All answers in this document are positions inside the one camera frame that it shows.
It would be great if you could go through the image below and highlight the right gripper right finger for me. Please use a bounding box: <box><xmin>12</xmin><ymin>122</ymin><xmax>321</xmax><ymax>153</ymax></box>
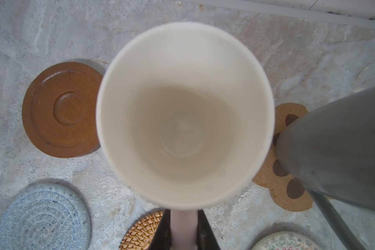
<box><xmin>196</xmin><ymin>210</ymin><xmax>220</xmax><ymax>250</ymax></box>

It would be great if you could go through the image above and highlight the rattan woven round coaster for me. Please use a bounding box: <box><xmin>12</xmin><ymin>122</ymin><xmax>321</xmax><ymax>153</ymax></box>
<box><xmin>119</xmin><ymin>211</ymin><xmax>164</xmax><ymax>250</ymax></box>

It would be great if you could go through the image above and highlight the brown wooden coaster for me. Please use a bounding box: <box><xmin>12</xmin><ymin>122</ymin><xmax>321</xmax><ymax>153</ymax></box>
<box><xmin>22</xmin><ymin>62</ymin><xmax>103</xmax><ymax>158</ymax></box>

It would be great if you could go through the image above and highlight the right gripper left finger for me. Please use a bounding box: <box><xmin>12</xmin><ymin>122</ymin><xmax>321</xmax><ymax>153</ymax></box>
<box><xmin>148</xmin><ymin>209</ymin><xmax>171</xmax><ymax>250</ymax></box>

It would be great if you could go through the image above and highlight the white mug pink handle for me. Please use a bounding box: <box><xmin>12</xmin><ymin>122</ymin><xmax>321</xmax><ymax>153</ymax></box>
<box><xmin>96</xmin><ymin>22</ymin><xmax>275</xmax><ymax>250</ymax></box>

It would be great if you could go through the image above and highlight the grey woven round coaster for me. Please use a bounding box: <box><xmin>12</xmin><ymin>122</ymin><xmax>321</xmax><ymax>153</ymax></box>
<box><xmin>0</xmin><ymin>183</ymin><xmax>91</xmax><ymax>250</ymax></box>

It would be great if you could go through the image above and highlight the cork paw print coaster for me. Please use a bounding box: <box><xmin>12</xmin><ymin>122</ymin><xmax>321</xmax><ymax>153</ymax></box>
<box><xmin>253</xmin><ymin>103</ymin><xmax>313</xmax><ymax>212</ymax></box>

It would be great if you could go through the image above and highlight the white mug grey handle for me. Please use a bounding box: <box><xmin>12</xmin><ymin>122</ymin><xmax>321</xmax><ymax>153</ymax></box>
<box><xmin>276</xmin><ymin>87</ymin><xmax>375</xmax><ymax>250</ymax></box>

